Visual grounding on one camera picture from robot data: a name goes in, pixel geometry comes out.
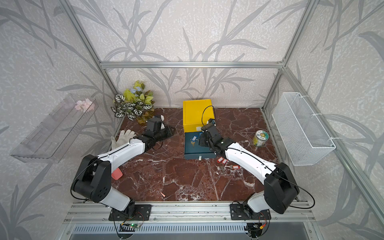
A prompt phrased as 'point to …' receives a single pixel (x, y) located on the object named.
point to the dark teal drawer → (192, 150)
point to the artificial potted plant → (136, 103)
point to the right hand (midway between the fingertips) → (201, 136)
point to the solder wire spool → (260, 138)
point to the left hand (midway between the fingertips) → (175, 128)
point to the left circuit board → (135, 225)
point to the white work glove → (124, 139)
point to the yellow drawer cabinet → (196, 114)
